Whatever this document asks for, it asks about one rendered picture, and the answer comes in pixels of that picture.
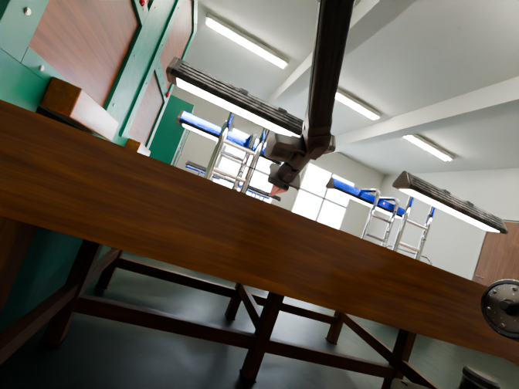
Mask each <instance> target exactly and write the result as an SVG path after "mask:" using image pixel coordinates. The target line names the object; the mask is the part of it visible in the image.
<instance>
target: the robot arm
mask: <svg viewBox="0 0 519 389"><path fill-rule="evenodd" d="M354 4H355V0H317V15H316V23H315V31H314V46H313V54H312V62H311V70H310V84H309V92H308V100H307V110H306V111H305V118H304V122H303V133H302V134H301V135H300V137H297V136H294V135H291V136H288V135H285V134H280V133H276V134H274V135H273V136H272V137H271V138H270V139H269V140H268V141H267V143H266V146H265V151H264V154H265V157H267V158H269V159H273V160H275V161H280V162H283V163H282V165H281V166H280V165H278V164H274V163H273V162H272V163H271V164H270V167H269V169H270V173H269V175H268V178H267V182H268V183H270V184H272V185H273V186H272V188H271V191H270V196H273V195H276V194H280V193H284V192H287V191H288V190H289V186H290V187H292V188H295V189H297V191H298V190H299V189H300V175H299V173H300V172H301V171H302V170H303V169H304V167H305V166H306V165H307V163H308V162H309V161H310V160H317V159H318V158H319V157H320V156H321V155H322V154H323V153H324V152H325V151H326V150H327V149H328V148H329V146H330V142H331V127H332V121H333V116H332V115H333V110H334V102H335V98H336V94H337V90H338V83H339V79H340V75H341V67H342V63H343V59H344V52H345V48H346V44H347V40H348V33H349V29H350V25H351V18H352V14H353V10H354Z"/></svg>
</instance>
